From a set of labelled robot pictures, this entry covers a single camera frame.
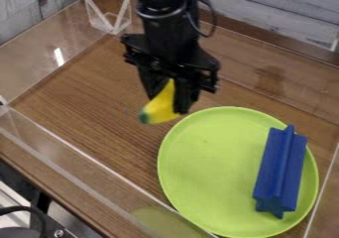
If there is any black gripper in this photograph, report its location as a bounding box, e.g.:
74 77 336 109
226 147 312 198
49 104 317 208
120 13 220 114

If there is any yellow toy banana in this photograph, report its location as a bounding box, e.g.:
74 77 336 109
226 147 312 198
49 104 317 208
138 79 180 124

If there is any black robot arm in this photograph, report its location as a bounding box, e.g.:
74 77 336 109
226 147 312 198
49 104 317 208
120 0 220 114

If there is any green plate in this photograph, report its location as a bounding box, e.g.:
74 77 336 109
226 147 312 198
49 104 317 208
157 107 318 238

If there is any blue star-shaped block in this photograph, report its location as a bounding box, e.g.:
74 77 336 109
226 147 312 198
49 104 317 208
253 125 306 219

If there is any clear acrylic enclosure wall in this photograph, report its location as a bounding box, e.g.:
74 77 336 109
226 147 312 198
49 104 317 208
0 0 339 238

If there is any black metal bracket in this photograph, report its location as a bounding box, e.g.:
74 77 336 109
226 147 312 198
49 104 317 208
27 189 78 238

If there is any black cable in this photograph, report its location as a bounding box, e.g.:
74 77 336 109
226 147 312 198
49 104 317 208
0 205 47 231

